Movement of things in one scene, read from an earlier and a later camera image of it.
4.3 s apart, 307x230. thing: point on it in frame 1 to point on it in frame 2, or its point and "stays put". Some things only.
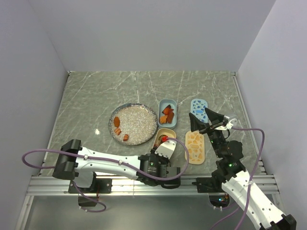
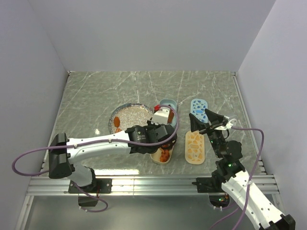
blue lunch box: (162, 103) stays put
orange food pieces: (170, 117) stays put
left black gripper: (166, 159) to (151, 125)
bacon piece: (117, 131) stays put
